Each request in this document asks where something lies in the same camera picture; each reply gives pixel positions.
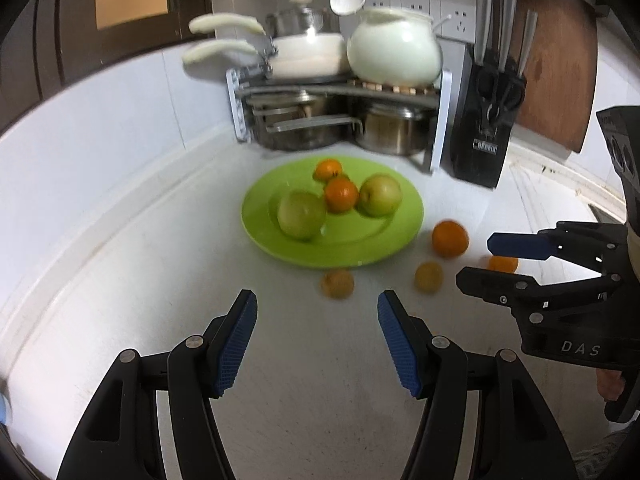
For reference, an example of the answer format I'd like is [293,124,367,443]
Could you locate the black knife block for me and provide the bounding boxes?
[451,42,527,190]

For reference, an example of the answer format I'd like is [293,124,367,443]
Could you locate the wooden trivet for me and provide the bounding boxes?
[350,80,441,97]

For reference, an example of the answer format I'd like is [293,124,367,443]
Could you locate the large yellow-green apple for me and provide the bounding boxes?
[359,174,403,218]

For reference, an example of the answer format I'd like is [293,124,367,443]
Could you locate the orange mandarin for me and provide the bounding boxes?
[487,255,520,275]
[324,176,360,214]
[432,220,470,259]

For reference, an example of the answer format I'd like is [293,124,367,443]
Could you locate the black kitchen scissors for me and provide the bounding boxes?
[476,67,523,126]

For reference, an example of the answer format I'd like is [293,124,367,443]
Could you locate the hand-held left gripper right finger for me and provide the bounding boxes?
[377,290,581,480]

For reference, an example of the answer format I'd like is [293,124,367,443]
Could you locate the steel stock pot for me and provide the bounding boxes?
[357,102,436,156]

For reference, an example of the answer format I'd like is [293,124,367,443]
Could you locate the white saucepan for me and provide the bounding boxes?
[189,14,346,56]
[182,40,347,80]

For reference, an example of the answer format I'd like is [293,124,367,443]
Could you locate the person's right hand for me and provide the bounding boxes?
[596,367,627,404]

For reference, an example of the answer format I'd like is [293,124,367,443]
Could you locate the green plate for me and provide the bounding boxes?
[241,156,425,267]

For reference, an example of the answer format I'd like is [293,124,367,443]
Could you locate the white wall socket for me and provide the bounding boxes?
[440,0,476,41]
[367,0,441,13]

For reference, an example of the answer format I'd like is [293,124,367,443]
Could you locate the wooden cutting board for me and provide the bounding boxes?
[490,0,599,153]

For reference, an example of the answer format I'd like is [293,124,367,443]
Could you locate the grey patterned cloth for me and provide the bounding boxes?
[575,430,640,480]

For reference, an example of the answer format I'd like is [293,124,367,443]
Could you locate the large green apple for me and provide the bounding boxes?
[277,190,328,240]

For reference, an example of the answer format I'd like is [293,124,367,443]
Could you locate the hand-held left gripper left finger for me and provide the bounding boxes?
[56,289,259,480]

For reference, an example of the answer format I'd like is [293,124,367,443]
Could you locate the steel handled knife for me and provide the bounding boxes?
[472,0,493,66]
[516,10,538,78]
[497,0,517,73]

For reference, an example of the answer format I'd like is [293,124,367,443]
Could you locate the steel pot with long handle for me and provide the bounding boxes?
[248,91,363,152]

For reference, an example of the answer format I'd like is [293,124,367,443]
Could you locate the mandarin with green stem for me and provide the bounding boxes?
[313,158,346,183]

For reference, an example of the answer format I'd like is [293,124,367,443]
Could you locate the grey pot rack shelf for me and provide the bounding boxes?
[226,67,453,173]

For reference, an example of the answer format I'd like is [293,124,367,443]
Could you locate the small tan round fruit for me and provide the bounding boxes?
[321,268,356,301]
[414,261,445,293]

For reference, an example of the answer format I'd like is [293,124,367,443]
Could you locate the dark wooden window frame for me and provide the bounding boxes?
[0,0,216,126]

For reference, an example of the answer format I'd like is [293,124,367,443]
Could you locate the white ceramic pot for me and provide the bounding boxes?
[346,8,445,87]

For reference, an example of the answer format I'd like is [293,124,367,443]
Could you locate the steel pot with knob lid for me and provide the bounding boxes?
[267,0,342,37]

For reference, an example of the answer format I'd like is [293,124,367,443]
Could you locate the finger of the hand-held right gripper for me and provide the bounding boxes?
[456,266,626,322]
[487,221,628,281]

